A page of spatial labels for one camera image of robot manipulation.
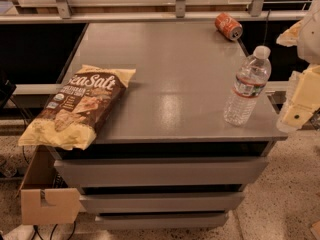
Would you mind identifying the orange soda can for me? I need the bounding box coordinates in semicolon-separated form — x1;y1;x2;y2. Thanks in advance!
215;13;243;41

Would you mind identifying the grey drawer cabinet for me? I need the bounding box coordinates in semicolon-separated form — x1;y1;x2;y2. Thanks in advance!
55;22;283;229

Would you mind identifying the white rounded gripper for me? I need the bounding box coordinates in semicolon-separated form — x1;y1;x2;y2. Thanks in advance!
276;0;320;133

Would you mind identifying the black cable on floor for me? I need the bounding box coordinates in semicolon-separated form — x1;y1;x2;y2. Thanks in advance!
31;221;78;240

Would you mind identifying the brown sea salt chip bag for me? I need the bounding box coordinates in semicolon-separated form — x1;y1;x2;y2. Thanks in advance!
18;65;136;150

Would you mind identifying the cardboard box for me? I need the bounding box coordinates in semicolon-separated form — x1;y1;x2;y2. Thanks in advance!
19;146;81;225

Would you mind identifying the clear plastic water bottle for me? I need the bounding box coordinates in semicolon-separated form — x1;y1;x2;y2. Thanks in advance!
223;45;272;126

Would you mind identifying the metal shelf rail frame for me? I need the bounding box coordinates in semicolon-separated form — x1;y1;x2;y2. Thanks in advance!
1;0;319;24

